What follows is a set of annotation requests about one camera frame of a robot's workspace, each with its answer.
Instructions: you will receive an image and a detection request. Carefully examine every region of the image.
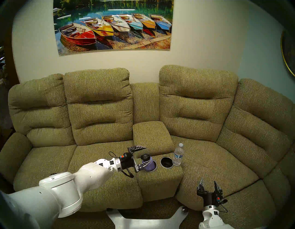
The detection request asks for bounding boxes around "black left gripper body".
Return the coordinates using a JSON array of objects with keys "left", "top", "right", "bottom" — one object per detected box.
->
[{"left": 120, "top": 153, "right": 138, "bottom": 172}]

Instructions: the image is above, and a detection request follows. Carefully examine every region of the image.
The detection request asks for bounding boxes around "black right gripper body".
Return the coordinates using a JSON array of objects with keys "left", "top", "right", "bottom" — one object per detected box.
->
[{"left": 197, "top": 190, "right": 223, "bottom": 206}]

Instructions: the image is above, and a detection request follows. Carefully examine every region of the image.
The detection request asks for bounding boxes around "purple insulated bottle black lid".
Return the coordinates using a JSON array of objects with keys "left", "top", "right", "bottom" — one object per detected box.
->
[{"left": 141, "top": 154, "right": 156, "bottom": 171}]

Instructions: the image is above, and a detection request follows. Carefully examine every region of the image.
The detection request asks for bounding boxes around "clear plastic water bottle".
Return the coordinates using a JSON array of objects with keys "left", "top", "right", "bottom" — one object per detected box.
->
[{"left": 172, "top": 143, "right": 185, "bottom": 166}]

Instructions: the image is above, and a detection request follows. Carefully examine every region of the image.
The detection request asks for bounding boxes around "colourful boats wall painting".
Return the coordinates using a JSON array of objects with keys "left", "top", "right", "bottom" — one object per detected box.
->
[{"left": 53, "top": 0, "right": 174, "bottom": 56}]

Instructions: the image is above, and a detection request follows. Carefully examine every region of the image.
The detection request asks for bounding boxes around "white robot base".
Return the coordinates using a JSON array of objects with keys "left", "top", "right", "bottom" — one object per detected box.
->
[{"left": 106, "top": 206, "right": 189, "bottom": 229}]

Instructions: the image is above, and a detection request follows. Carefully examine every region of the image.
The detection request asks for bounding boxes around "black round cup holder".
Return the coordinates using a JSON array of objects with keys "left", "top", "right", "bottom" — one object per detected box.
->
[
  {"left": 144, "top": 159, "right": 158, "bottom": 172},
  {"left": 160, "top": 157, "right": 174, "bottom": 169}
]

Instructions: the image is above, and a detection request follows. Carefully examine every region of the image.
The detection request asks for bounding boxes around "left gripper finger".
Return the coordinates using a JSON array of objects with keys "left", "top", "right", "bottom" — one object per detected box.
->
[
  {"left": 128, "top": 146, "right": 147, "bottom": 154},
  {"left": 136, "top": 159, "right": 153, "bottom": 172}
]

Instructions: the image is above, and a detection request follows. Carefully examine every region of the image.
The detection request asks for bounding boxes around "olive fabric sectional sofa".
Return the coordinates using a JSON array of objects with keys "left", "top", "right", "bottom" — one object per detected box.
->
[{"left": 0, "top": 65, "right": 295, "bottom": 229}]

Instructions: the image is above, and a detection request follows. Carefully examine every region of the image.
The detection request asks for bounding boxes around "round gold-rimmed wall clock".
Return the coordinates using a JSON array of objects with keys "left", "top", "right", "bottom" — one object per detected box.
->
[{"left": 280, "top": 29, "right": 295, "bottom": 78}]

